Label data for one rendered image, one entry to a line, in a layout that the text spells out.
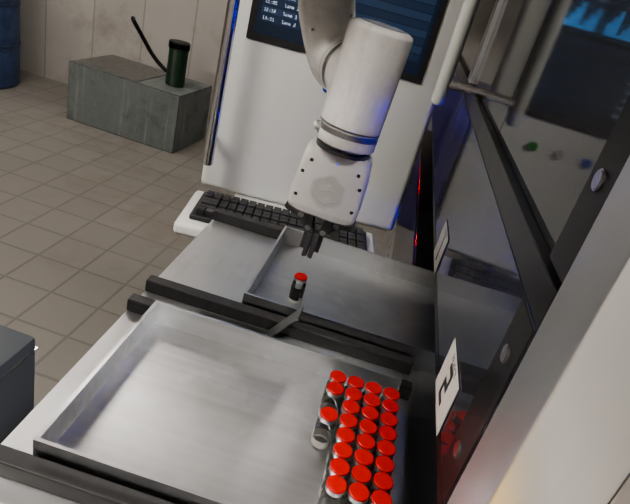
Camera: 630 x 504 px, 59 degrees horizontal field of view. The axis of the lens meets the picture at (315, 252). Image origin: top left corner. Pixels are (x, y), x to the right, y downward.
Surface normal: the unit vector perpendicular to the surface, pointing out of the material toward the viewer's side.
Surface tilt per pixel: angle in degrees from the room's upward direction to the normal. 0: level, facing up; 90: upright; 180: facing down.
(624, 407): 90
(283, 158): 90
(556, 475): 90
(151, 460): 0
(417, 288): 0
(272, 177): 90
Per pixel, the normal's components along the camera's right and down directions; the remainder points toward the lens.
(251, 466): 0.24, -0.86
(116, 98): -0.25, 0.40
